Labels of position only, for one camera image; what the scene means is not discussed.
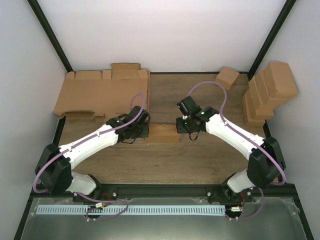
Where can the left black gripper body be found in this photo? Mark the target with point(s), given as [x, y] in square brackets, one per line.
[141, 134]

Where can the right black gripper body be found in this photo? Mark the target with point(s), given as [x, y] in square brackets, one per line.
[186, 128]

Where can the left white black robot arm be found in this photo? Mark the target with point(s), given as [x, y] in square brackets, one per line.
[56, 164]

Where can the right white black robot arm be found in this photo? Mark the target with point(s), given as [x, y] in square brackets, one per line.
[264, 156]

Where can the lowest stacked folded cardboard box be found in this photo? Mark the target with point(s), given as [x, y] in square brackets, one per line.
[247, 118]

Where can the small folded cardboard box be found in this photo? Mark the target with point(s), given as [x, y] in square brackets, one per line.
[227, 77]

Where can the stack of flat cardboard sheets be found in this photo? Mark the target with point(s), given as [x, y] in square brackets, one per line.
[99, 95]

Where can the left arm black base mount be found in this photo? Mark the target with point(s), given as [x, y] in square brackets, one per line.
[104, 192]

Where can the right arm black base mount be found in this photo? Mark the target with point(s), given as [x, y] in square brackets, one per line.
[221, 193]

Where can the black aluminium frame rail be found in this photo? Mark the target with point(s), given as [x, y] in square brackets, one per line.
[132, 191]

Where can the light blue slotted cable duct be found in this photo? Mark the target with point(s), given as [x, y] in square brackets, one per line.
[133, 210]

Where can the right black frame post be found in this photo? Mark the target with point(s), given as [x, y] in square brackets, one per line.
[276, 27]

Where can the black frame post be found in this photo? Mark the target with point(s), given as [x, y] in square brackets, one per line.
[276, 27]
[42, 19]

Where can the left black frame post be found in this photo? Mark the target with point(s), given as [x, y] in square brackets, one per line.
[42, 19]

